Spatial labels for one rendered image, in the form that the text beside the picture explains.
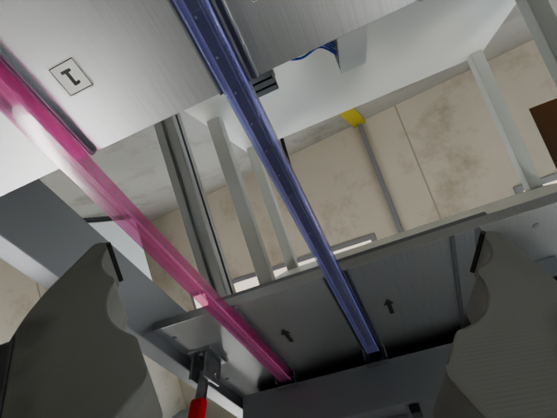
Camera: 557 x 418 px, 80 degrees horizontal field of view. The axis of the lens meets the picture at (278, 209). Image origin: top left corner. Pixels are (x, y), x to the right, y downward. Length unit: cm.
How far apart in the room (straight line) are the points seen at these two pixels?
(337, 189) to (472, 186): 118
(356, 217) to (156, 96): 323
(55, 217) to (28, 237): 3
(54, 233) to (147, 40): 18
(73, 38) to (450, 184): 321
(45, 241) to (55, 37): 16
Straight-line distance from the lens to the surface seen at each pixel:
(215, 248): 60
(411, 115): 340
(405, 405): 42
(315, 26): 19
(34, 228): 31
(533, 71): 353
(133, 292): 36
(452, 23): 86
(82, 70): 21
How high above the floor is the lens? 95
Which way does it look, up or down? 7 degrees down
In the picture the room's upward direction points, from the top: 161 degrees clockwise
